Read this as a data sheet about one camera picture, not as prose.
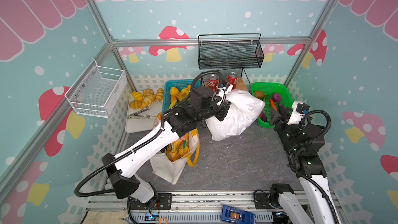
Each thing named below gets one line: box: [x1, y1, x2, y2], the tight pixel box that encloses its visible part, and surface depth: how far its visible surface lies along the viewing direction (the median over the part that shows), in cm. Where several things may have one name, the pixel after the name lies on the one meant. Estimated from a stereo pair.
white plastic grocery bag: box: [205, 88, 265, 142], surface depth 65 cm
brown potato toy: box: [253, 90, 265, 100], surface depth 116 cm
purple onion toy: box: [272, 92, 281, 103], surface depth 112 cm
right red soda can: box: [226, 71, 239, 90], surface depth 94 cm
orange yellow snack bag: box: [165, 132, 190, 162], surface depth 83 cm
